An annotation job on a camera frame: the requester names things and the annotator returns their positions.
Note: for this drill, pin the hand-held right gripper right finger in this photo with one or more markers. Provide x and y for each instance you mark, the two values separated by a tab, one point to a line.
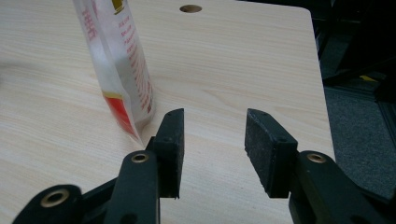
264	155

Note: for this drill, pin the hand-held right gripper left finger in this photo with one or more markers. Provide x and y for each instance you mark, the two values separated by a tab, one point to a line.
169	149

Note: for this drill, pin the white red-printed plastic bag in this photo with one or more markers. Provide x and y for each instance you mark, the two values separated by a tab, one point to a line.
124	62

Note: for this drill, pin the black metal stand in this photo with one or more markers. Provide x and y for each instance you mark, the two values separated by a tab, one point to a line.
351	73

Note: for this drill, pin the aluminium floor rail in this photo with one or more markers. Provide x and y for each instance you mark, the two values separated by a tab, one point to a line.
389	115

